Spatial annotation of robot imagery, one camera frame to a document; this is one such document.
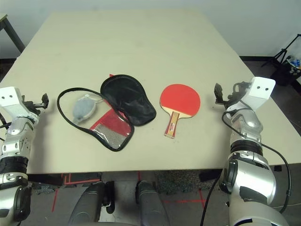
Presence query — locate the thick black cable with ferrite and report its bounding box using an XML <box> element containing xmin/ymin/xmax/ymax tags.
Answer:
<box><xmin>222</xmin><ymin>110</ymin><xmax>292</xmax><ymax>214</ymax></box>

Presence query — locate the grey plush keychain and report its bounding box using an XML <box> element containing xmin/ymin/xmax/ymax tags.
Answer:
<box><xmin>71</xmin><ymin>94</ymin><xmax>104</xmax><ymax>122</ymax></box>

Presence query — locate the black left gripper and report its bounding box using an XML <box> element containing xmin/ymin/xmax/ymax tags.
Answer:
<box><xmin>22</xmin><ymin>93</ymin><xmax>49</xmax><ymax>116</ymax></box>

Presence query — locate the black tripod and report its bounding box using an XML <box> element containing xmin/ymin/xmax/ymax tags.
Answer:
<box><xmin>262</xmin><ymin>34</ymin><xmax>301</xmax><ymax>68</ymax></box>

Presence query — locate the grey left robot leg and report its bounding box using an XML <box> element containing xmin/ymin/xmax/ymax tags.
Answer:
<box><xmin>68</xmin><ymin>181</ymin><xmax>116</xmax><ymax>226</ymax></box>

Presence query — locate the thin black hanging cable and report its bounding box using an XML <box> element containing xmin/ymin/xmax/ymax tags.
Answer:
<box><xmin>199</xmin><ymin>171</ymin><xmax>222</xmax><ymax>226</ymax></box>

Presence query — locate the grey right robot leg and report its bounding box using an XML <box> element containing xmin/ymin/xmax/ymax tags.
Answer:
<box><xmin>135</xmin><ymin>180</ymin><xmax>170</xmax><ymax>226</ymax></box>

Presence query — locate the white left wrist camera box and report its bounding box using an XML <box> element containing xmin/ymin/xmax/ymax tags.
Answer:
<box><xmin>0</xmin><ymin>86</ymin><xmax>25</xmax><ymax>116</ymax></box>

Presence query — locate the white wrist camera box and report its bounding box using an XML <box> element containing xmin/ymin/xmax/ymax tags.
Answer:
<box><xmin>242</xmin><ymin>76</ymin><xmax>276</xmax><ymax>111</ymax></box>
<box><xmin>0</xmin><ymin>86</ymin><xmax>25</xmax><ymax>116</ymax></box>

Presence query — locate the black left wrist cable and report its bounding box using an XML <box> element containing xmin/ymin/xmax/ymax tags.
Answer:
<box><xmin>0</xmin><ymin>113</ymin><xmax>12</xmax><ymax>142</ymax></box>

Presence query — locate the grey robot leg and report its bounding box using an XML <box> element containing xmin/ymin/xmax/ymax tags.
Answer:
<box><xmin>68</xmin><ymin>181</ymin><xmax>116</xmax><ymax>226</ymax></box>
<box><xmin>135</xmin><ymin>180</ymin><xmax>170</xmax><ymax>226</ymax></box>

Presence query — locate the red ping-pong paddle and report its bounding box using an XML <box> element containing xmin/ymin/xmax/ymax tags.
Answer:
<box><xmin>159</xmin><ymin>83</ymin><xmax>201</xmax><ymax>139</ymax></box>

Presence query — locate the black and red paddle case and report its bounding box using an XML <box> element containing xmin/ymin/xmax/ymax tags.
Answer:
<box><xmin>57</xmin><ymin>73</ymin><xmax>157</xmax><ymax>152</ymax></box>

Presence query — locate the black bin with clutter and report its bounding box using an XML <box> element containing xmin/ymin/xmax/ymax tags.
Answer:
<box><xmin>270</xmin><ymin>55</ymin><xmax>301</xmax><ymax>87</ymax></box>

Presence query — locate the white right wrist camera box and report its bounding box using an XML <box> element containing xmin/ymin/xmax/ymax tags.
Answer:
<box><xmin>242</xmin><ymin>76</ymin><xmax>276</xmax><ymax>111</ymax></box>

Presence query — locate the side table with black leg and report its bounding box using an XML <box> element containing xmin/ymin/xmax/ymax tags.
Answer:
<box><xmin>0</xmin><ymin>13</ymin><xmax>25</xmax><ymax>57</ymax></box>

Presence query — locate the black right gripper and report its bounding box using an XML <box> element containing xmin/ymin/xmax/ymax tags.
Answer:
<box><xmin>214</xmin><ymin>81</ymin><xmax>250</xmax><ymax>111</ymax></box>

